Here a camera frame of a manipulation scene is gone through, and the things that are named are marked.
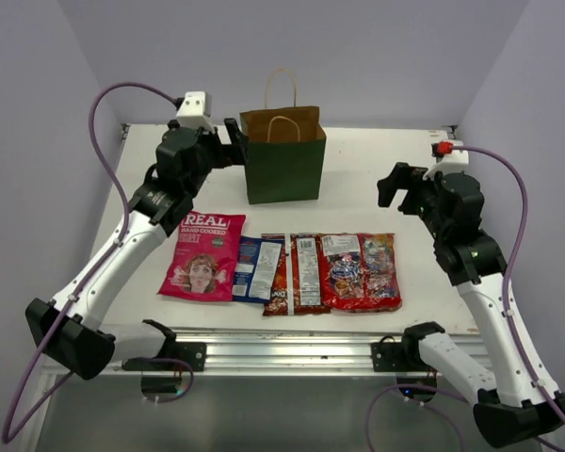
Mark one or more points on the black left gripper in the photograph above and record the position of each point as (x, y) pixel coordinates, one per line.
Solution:
(224, 151)

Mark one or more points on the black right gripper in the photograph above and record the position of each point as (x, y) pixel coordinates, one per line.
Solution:
(410, 189)

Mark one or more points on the green brown paper bag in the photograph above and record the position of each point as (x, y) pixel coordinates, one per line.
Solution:
(286, 153)

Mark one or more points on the red candy bag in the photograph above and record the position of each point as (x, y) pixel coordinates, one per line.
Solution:
(358, 273)

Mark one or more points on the pink Real chips bag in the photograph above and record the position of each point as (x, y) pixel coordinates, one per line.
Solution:
(204, 259)

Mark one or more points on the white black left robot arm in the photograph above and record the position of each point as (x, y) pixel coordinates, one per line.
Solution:
(67, 328)

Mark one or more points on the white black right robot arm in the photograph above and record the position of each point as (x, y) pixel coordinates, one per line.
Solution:
(516, 399)

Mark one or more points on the blue snack bag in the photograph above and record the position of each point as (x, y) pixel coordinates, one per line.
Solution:
(255, 269)

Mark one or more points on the orange red Doritos bag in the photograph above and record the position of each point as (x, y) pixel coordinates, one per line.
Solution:
(296, 289)

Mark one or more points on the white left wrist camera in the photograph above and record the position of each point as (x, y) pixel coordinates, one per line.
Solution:
(195, 111)

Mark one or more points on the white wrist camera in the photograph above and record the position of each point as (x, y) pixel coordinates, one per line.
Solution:
(450, 158)
(195, 111)

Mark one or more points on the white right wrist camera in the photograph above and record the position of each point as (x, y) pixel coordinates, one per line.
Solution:
(450, 158)

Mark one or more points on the aluminium rail frame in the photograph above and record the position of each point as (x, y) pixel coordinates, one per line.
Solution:
(239, 340)

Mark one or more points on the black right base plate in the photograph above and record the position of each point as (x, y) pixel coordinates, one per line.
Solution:
(389, 357)

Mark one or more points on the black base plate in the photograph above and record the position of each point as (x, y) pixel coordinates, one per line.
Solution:
(389, 357)
(193, 354)

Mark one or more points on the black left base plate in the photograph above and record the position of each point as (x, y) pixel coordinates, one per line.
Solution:
(193, 354)

